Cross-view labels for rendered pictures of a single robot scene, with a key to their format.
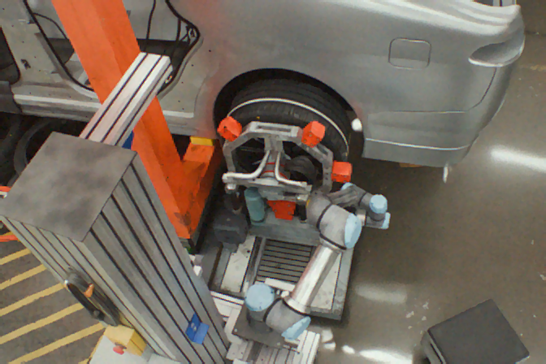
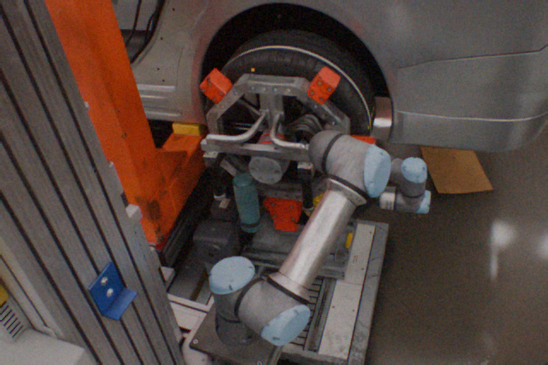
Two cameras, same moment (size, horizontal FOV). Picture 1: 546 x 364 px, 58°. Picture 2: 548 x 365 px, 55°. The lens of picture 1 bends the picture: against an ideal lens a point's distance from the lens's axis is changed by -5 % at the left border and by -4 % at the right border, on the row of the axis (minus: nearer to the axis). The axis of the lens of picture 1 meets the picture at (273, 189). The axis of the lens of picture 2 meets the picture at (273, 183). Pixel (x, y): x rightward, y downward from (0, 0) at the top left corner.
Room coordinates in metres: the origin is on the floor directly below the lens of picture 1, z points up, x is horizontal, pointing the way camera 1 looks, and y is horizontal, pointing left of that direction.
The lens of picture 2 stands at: (-0.02, -0.02, 2.06)
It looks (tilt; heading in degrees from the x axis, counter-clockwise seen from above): 41 degrees down; 1
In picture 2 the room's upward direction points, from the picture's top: 7 degrees counter-clockwise
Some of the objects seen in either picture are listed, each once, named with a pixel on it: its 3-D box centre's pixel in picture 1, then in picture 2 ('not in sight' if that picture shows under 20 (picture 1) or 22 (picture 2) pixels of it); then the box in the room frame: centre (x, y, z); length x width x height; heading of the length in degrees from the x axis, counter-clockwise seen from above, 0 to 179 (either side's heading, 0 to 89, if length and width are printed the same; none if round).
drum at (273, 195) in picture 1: (275, 175); (273, 152); (1.55, -0.02, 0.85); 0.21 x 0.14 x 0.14; 159
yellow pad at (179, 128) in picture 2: (205, 133); (192, 122); (2.05, 0.34, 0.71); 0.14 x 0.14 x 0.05; 69
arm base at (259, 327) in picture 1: (263, 312); (240, 312); (0.85, 0.12, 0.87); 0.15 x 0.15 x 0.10
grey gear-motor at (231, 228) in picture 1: (238, 214); (229, 230); (1.76, 0.23, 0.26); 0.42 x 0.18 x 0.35; 159
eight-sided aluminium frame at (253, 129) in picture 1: (279, 164); (278, 141); (1.62, -0.05, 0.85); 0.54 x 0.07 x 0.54; 69
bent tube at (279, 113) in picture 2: (290, 164); (291, 123); (1.47, -0.10, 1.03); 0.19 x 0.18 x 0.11; 159
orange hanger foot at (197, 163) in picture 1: (196, 158); (176, 146); (1.89, 0.40, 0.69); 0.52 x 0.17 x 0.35; 159
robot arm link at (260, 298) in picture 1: (262, 301); (235, 286); (0.84, 0.12, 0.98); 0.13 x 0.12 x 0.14; 44
